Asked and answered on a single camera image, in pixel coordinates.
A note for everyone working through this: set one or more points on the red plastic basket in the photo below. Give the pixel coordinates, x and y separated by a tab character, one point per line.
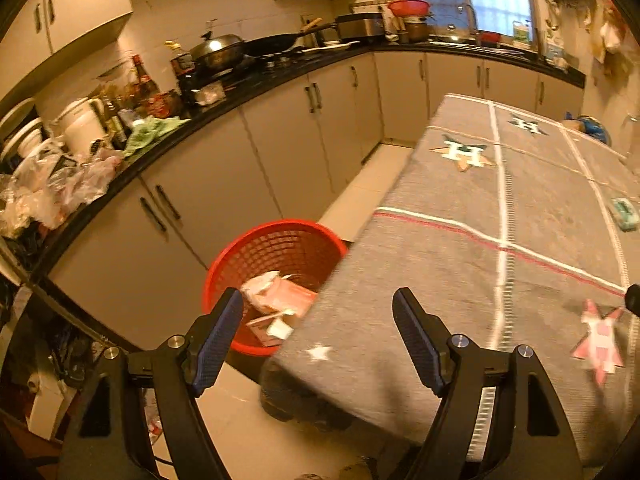
270	250

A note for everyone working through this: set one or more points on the black kitchen countertop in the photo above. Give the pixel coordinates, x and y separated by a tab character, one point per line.
280	75

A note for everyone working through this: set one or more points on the black and steel cooker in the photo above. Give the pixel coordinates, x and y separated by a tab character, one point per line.
360	25

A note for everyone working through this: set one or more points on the green packet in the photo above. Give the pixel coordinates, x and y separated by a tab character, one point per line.
625	211

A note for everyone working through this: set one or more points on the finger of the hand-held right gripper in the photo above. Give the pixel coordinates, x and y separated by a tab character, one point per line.
633	301

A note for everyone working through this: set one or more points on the pink and white carton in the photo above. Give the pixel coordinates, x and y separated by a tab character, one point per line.
270	329
285	300

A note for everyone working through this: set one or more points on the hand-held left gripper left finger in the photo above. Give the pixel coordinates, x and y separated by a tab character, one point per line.
220	340

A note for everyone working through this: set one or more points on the steel wok with lid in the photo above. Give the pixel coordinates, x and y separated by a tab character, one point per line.
217	50

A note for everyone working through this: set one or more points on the beige lower kitchen cabinets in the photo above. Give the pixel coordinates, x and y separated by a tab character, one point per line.
280	145

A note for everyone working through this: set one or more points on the red colander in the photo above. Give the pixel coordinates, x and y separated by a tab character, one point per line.
410	6

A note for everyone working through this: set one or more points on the cooking oil bottle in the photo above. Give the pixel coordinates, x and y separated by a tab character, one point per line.
181	62

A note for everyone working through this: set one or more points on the blue plastic bag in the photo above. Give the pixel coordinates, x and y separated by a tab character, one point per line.
592	127

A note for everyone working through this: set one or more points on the steel faucet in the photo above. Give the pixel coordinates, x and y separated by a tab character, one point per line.
470	20

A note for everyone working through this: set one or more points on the brown pot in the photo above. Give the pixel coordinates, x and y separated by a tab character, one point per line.
416	30

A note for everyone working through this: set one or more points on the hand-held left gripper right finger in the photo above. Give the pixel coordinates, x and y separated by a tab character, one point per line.
417	340

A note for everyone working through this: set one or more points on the white electric kettle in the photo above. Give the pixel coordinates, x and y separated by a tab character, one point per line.
82	122

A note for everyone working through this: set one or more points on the green cloth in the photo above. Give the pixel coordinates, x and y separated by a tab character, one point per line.
150	132

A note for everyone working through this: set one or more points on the dark sauce bottle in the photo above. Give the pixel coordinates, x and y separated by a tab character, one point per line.
142	80

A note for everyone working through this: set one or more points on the large beige wall cabinet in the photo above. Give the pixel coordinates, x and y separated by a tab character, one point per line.
65	15

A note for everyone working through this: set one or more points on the green dish soap bottle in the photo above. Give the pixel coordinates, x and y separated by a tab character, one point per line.
521	31

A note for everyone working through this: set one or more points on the black frying pan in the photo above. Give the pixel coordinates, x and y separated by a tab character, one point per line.
277	42

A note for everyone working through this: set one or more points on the clear crumpled plastic bags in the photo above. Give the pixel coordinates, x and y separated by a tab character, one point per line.
55	185

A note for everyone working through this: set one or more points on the hanging plastic bags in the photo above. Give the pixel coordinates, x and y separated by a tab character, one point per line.
610	35

